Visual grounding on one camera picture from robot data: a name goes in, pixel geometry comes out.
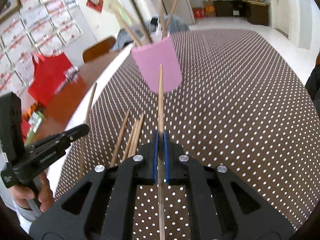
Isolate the chopstick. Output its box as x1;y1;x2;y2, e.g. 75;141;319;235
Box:
158;0;167;38
122;120;139;161
129;113;144;157
158;64;165;240
130;0;153;43
78;81;98;181
109;5;143;47
162;0;188;38
110;109;130;167

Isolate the pink paper cup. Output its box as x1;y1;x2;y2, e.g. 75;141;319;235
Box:
131;36;182;94

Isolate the person's left hand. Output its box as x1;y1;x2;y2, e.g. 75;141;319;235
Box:
9;171;55;212

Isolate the loose chopstick on mat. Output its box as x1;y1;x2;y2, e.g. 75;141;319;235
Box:
110;109;130;167
122;120;139;161
129;113;144;157

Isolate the red gift bag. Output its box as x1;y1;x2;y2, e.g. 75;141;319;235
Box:
28;53;73;107

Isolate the brown wooden chair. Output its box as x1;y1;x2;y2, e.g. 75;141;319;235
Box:
82;36;116;63

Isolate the brown dotted placemat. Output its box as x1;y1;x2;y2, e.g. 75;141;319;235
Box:
55;29;319;232

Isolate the framed blossom painting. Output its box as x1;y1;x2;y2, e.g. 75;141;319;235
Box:
0;0;22;23

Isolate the red cardboard box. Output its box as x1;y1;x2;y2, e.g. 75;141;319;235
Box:
192;7;205;19

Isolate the orange cardboard box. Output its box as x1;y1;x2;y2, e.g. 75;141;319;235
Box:
203;0;216;17

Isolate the white refrigerator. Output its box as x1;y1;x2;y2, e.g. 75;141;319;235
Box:
162;0;195;25

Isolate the dark wooden desk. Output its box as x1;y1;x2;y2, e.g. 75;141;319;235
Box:
214;0;270;27

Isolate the chopstick leaning in cup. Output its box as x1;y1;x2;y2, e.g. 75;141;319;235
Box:
162;0;188;38

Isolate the red diamond wall decoration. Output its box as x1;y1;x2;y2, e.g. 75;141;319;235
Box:
86;0;104;13

